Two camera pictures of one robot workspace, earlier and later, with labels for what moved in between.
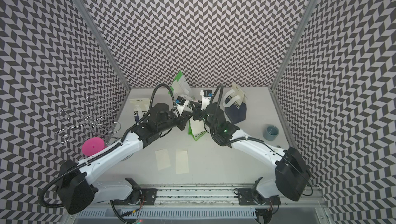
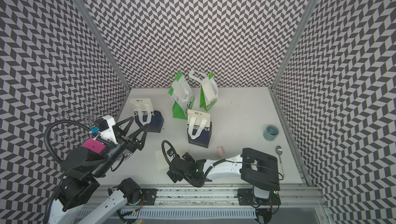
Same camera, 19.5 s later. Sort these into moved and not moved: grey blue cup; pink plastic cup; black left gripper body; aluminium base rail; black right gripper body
Moved: black left gripper body; black right gripper body
Not moved: grey blue cup; aluminium base rail; pink plastic cup
